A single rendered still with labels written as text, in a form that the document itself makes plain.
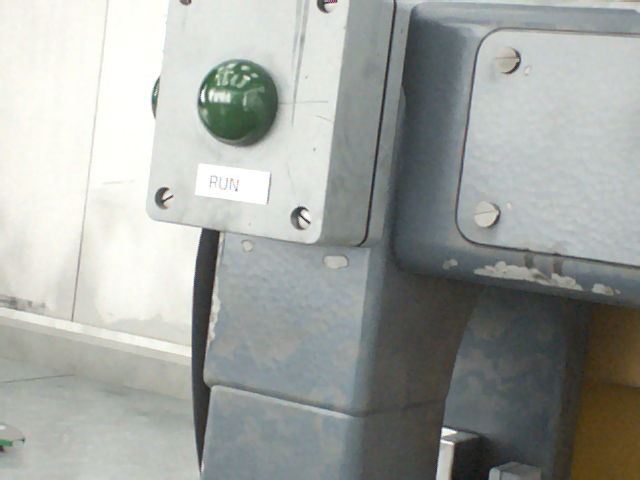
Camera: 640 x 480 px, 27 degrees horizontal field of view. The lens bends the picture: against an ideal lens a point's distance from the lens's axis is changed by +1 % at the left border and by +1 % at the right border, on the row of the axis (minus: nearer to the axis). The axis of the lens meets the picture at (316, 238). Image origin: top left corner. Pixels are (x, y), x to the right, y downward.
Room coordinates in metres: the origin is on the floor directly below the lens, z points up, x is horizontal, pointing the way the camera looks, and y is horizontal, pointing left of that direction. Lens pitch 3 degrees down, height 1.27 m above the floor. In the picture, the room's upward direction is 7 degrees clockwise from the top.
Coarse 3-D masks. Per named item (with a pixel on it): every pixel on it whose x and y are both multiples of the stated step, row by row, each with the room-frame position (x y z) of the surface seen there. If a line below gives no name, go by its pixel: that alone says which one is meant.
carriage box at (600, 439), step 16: (592, 384) 0.74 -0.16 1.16; (608, 384) 0.74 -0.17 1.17; (592, 400) 0.74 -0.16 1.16; (608, 400) 0.74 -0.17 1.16; (624, 400) 0.73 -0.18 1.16; (592, 416) 0.74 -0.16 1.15; (608, 416) 0.74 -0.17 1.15; (624, 416) 0.73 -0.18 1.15; (576, 432) 0.75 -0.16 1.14; (592, 432) 0.74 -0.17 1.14; (608, 432) 0.74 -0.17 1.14; (624, 432) 0.73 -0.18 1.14; (576, 448) 0.75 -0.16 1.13; (592, 448) 0.74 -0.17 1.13; (608, 448) 0.74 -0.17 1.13; (624, 448) 0.73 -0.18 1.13; (576, 464) 0.75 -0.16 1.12; (592, 464) 0.74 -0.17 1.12; (608, 464) 0.74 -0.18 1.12; (624, 464) 0.73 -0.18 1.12
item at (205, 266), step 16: (208, 240) 0.54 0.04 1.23; (208, 256) 0.54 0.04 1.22; (208, 272) 0.54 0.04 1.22; (208, 288) 0.54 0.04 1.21; (208, 304) 0.54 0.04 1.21; (192, 320) 0.55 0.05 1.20; (208, 320) 0.55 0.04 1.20; (192, 336) 0.55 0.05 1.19; (192, 352) 0.55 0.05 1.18; (192, 368) 0.55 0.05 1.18; (192, 384) 0.55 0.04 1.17; (208, 400) 0.55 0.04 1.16
